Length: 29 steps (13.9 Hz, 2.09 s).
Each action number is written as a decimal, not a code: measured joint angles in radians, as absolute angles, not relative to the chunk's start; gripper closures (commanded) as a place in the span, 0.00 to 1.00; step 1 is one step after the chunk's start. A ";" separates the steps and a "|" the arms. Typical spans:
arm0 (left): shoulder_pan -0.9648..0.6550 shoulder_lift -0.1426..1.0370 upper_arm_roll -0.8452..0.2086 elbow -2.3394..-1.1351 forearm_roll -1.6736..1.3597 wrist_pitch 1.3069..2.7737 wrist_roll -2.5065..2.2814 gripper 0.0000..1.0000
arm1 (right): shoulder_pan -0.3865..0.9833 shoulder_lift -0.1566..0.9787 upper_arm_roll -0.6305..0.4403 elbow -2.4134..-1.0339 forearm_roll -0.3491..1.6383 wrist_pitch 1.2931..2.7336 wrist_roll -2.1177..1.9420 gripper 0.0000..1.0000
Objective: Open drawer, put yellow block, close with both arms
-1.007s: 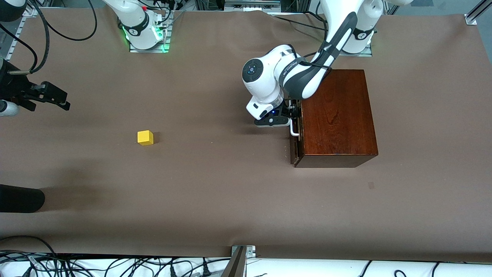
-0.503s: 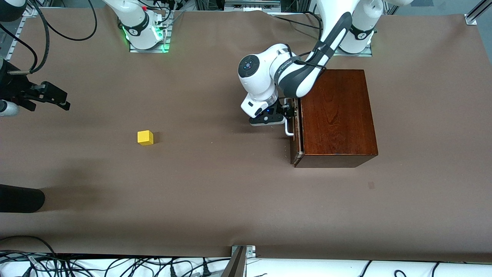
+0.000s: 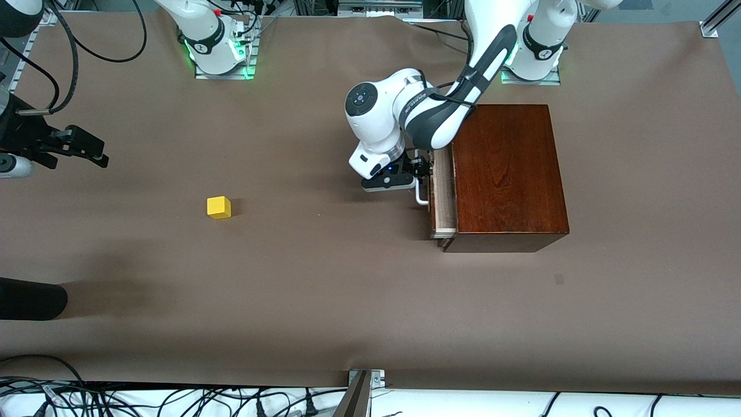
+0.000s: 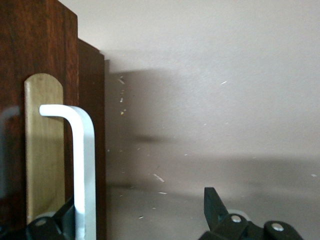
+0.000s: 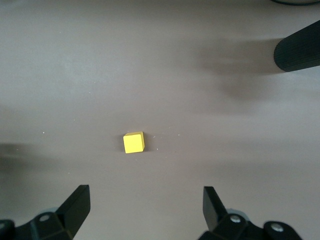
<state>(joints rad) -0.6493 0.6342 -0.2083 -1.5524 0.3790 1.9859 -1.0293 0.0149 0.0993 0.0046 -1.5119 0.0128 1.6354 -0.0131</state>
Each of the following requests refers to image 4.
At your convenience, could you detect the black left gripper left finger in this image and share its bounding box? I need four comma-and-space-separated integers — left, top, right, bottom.
23, 195, 76, 240

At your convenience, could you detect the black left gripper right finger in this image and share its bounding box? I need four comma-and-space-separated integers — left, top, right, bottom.
198, 186, 305, 240

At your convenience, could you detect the white drawer handle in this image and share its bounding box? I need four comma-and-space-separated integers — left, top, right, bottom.
39, 104, 98, 240

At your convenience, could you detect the light wooden oval backplate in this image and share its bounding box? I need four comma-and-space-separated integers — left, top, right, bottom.
23, 72, 65, 225

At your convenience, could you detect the light wooden drawer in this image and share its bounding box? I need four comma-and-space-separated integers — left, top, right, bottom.
0, 0, 80, 240

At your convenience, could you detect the dark wooden cabinet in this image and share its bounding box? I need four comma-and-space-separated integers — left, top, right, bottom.
77, 39, 111, 240

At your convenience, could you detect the brown table mat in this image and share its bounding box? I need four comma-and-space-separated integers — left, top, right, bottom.
57, 0, 320, 240

